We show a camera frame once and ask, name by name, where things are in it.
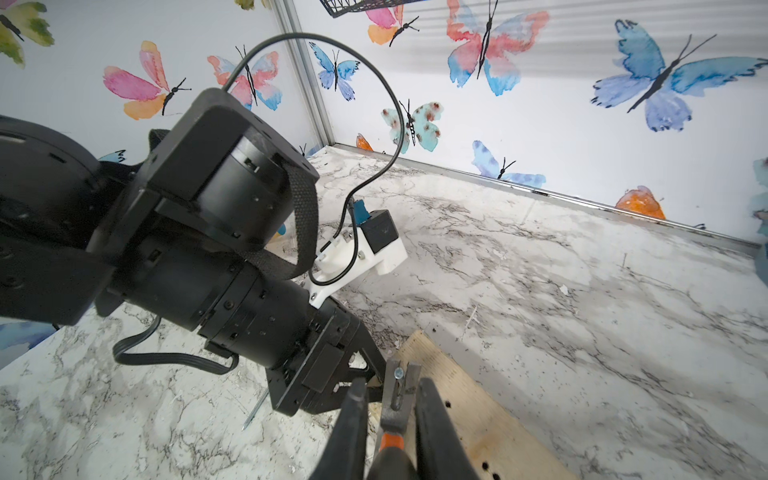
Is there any wooden block with nails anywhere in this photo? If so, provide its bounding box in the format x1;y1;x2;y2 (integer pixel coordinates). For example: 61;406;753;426
384;330;576;479

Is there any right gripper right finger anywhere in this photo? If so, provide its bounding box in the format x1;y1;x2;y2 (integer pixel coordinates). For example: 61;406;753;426
415;378;479;480

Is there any orange black claw hammer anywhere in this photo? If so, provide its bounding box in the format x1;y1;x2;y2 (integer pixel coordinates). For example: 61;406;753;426
367;358;421;479

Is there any pulled steel nail on table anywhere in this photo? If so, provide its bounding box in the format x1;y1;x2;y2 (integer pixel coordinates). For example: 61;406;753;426
242;388;269;431

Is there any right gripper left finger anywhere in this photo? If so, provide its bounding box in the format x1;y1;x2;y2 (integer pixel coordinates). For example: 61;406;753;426
309;379;368;480

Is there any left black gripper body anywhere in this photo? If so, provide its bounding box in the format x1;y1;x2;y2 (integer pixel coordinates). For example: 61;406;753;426
113;234;386;416

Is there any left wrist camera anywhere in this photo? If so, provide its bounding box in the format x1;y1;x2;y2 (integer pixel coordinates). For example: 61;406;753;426
307;209;408;309

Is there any steel nail in block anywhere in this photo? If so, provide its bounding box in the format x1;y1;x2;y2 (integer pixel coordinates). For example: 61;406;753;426
393;367;405;392

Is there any black wire wall basket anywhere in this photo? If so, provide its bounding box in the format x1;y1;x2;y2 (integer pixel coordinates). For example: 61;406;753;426
320;0;421;18

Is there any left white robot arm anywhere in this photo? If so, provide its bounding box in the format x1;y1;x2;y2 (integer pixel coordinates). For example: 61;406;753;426
1;88;386;416

